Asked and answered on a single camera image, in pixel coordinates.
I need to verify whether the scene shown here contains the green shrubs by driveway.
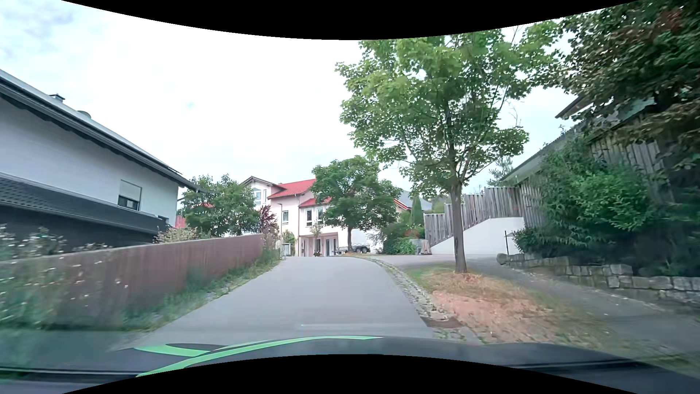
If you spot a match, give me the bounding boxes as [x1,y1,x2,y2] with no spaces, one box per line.
[377,196,427,256]

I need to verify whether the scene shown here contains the grey asphalt road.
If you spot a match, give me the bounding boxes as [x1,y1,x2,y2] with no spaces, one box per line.
[112,254,495,352]

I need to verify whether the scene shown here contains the white house with red roof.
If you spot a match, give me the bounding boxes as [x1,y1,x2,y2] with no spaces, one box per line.
[241,175,412,258]

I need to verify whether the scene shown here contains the white house with dark roof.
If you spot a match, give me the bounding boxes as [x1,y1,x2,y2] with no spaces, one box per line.
[0,69,204,248]

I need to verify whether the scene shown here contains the cobbled gutter strip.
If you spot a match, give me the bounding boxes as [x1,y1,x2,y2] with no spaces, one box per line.
[365,256,482,344]

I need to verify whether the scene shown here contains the green bushes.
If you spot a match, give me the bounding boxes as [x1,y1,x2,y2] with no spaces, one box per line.
[512,134,700,277]

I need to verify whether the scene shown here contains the flowering wild plants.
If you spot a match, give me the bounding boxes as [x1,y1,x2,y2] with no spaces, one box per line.
[0,224,113,329]

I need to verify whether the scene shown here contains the grey wooden slat fence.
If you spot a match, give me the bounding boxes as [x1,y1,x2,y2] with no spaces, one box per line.
[423,186,527,247]

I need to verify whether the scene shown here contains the bushy green tree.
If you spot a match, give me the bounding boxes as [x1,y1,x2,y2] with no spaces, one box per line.
[179,173,261,239]

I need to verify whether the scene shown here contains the grey paved footpath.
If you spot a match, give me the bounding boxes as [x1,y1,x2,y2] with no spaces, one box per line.
[470,257,700,356]

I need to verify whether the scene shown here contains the wooden clad building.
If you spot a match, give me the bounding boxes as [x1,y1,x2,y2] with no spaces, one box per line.
[500,94,700,231]

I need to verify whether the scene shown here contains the tall slender green tree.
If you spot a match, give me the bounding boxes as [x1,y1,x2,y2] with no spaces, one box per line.
[336,27,559,274]

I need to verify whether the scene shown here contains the white rendered wall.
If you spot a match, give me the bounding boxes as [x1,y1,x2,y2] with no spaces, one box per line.
[430,217,526,256]

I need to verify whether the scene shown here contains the large overhanging tree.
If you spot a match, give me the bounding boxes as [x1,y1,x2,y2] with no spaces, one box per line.
[538,0,700,165]

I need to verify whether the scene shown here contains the round green tree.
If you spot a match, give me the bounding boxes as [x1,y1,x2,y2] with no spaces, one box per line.
[310,155,404,252]

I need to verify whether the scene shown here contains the brown wooden fence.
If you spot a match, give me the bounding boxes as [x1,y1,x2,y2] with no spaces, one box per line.
[0,233,267,329]

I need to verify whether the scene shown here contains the bare earth and grass strip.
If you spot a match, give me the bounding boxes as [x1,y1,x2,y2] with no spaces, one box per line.
[406,265,619,347]

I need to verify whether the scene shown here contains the dark red leaved shrub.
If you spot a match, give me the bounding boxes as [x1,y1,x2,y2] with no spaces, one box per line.
[258,205,281,248]

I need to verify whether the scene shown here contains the grey stone block wall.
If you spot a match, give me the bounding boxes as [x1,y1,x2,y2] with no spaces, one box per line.
[496,252,700,305]

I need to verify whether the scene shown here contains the car's own bonnet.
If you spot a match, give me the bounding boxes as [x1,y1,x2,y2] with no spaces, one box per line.
[0,335,700,394]

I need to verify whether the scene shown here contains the grass verge with weeds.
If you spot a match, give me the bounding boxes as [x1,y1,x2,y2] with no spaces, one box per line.
[123,251,282,331]

